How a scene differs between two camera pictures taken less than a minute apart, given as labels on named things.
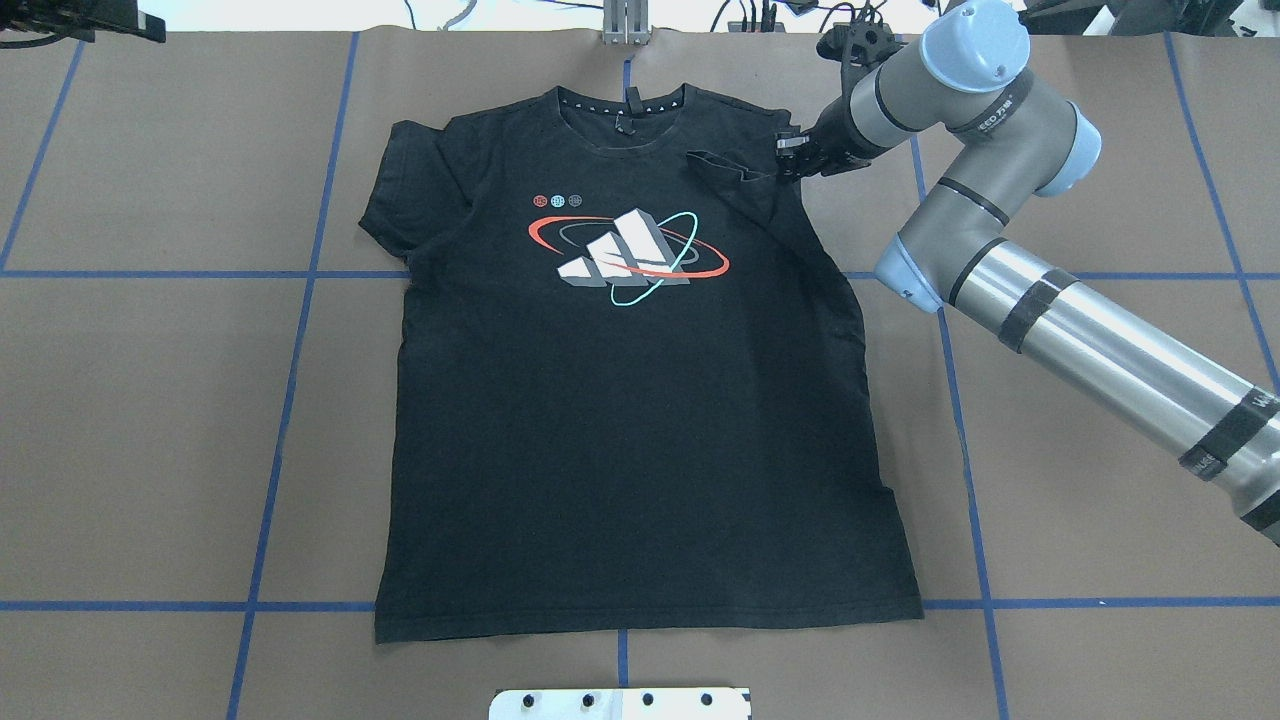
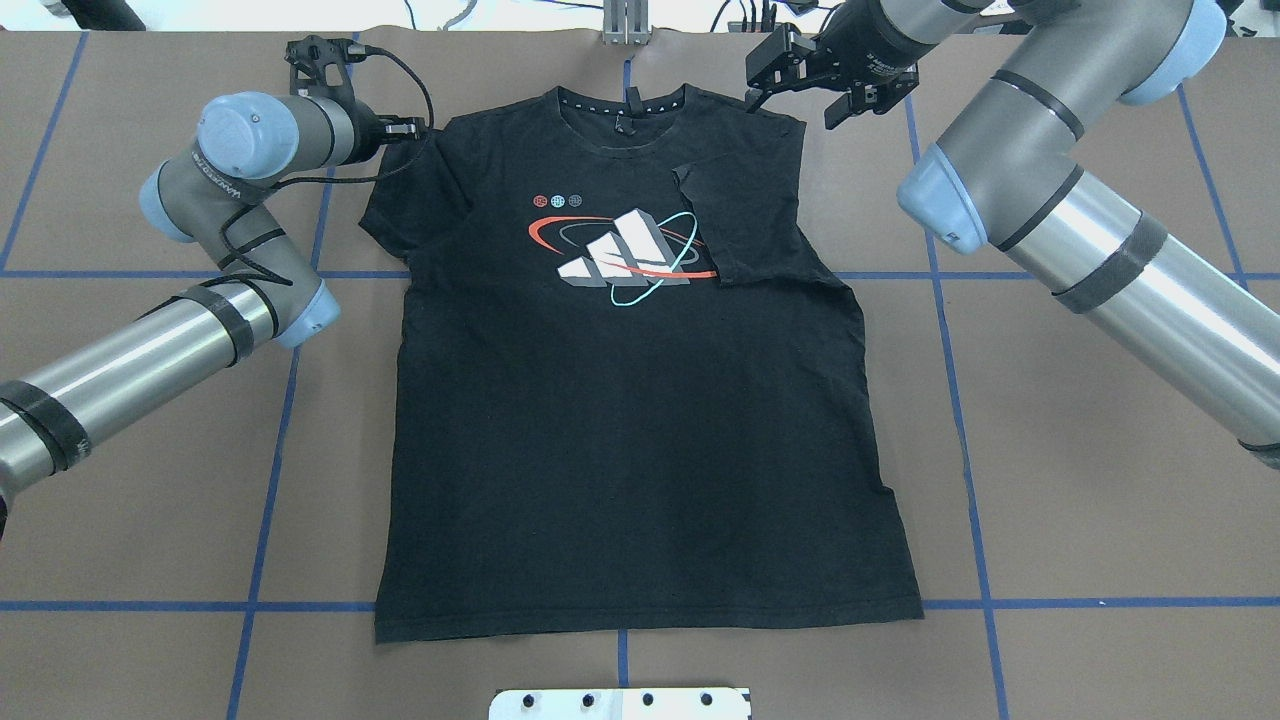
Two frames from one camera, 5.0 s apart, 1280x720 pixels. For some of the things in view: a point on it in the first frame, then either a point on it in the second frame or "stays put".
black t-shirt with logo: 635,386 stays put
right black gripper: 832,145 → 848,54
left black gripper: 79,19 → 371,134
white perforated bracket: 621,704 stays put
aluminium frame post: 626,22 stays put
